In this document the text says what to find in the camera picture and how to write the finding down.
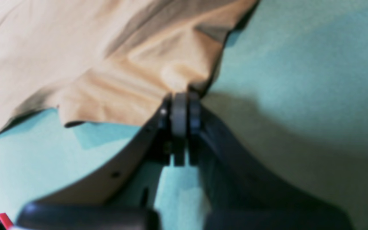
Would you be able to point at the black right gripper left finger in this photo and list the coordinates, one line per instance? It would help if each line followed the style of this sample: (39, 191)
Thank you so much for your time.
(164, 134)

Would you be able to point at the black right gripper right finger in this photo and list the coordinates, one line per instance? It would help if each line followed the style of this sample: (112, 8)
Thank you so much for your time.
(244, 194)

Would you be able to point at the tan brown T-shirt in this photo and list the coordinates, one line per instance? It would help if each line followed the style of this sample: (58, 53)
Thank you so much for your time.
(108, 60)

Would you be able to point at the sage green table cloth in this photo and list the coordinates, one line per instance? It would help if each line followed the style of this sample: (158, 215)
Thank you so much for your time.
(293, 87)

